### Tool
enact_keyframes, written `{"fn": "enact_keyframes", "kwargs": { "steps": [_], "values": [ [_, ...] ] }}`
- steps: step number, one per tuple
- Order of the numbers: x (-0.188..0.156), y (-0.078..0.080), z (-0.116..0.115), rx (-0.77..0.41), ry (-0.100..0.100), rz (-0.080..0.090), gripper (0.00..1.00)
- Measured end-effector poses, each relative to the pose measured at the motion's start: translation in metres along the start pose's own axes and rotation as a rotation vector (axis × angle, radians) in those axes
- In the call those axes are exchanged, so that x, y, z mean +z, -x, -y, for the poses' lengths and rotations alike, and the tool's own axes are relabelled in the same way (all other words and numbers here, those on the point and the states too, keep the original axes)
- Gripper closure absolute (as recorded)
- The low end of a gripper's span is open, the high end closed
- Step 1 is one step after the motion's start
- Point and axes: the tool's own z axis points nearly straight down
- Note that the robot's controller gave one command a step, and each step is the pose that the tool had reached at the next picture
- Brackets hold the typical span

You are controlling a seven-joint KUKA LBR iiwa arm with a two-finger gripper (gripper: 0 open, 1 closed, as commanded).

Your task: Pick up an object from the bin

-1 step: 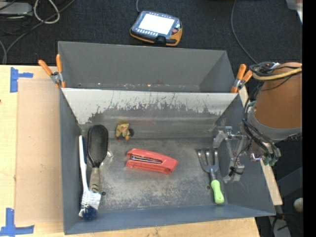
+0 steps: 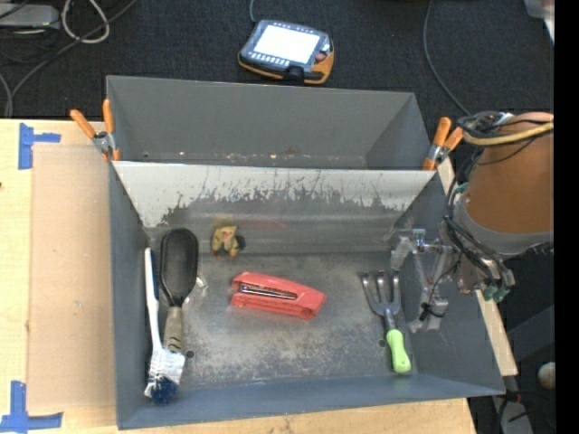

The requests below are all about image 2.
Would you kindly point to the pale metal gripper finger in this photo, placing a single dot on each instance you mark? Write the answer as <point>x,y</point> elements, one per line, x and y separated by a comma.
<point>409,244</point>
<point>435,310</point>

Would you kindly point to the red stapler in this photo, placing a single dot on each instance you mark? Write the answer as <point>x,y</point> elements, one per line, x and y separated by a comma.
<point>280,296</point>

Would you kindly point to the grey metal bin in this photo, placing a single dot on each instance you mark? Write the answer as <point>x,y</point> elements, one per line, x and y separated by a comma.
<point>280,360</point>

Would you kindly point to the yellow and brown toy animal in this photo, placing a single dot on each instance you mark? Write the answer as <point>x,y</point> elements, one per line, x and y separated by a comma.
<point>225,241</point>

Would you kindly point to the white and blue dish brush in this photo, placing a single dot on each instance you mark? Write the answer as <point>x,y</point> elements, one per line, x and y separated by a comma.
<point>154,314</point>

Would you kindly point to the pale brown flat board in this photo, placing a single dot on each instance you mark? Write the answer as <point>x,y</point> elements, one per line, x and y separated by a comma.
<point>68,265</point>

